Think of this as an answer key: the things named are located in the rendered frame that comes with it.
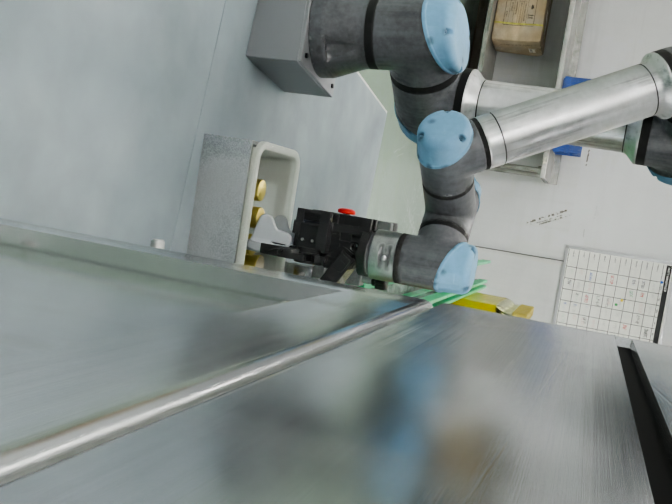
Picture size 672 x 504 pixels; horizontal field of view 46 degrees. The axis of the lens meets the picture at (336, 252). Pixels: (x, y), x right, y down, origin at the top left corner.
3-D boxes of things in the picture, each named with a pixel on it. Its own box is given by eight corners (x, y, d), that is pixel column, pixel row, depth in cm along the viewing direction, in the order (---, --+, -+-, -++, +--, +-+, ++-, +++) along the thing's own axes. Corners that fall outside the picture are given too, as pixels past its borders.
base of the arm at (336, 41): (317, -35, 125) (378, -35, 122) (343, 8, 139) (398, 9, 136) (302, 56, 123) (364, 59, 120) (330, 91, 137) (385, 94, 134)
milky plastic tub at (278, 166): (184, 282, 118) (237, 293, 115) (206, 132, 116) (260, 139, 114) (234, 277, 134) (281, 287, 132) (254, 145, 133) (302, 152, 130)
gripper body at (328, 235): (310, 208, 126) (383, 220, 122) (301, 262, 126) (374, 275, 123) (292, 206, 119) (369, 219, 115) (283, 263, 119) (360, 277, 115)
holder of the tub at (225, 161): (177, 316, 119) (224, 327, 116) (204, 133, 117) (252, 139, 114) (227, 307, 135) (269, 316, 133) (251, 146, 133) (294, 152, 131)
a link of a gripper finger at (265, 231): (240, 208, 123) (298, 218, 122) (234, 246, 124) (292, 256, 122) (234, 208, 120) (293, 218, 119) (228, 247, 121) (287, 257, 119)
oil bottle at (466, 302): (434, 311, 252) (524, 329, 243) (437, 293, 251) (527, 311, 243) (437, 310, 257) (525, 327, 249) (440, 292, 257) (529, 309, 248)
